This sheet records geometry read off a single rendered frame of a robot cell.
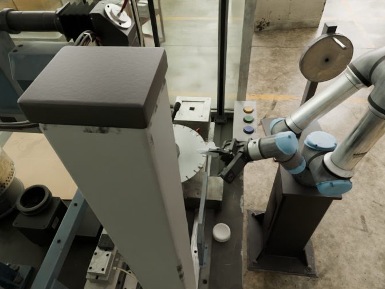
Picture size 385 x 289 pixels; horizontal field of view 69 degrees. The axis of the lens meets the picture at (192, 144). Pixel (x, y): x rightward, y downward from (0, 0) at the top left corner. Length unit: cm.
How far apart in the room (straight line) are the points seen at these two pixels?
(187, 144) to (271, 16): 316
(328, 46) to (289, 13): 222
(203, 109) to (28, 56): 89
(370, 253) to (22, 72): 205
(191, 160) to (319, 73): 125
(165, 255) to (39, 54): 57
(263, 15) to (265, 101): 152
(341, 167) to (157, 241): 97
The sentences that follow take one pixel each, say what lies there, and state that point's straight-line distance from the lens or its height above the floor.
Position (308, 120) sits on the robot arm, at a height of 112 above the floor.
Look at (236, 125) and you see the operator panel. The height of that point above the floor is 90.
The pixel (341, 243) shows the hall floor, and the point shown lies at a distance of 213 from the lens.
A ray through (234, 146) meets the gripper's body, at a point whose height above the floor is 104.
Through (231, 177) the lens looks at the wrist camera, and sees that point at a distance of 99.
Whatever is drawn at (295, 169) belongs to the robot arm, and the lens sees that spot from 104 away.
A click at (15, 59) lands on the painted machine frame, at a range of 72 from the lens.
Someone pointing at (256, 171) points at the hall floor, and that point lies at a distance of 228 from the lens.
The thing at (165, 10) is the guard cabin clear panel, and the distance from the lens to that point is 131.
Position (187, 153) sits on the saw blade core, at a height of 95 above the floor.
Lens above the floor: 181
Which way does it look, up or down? 48 degrees down
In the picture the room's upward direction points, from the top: 5 degrees counter-clockwise
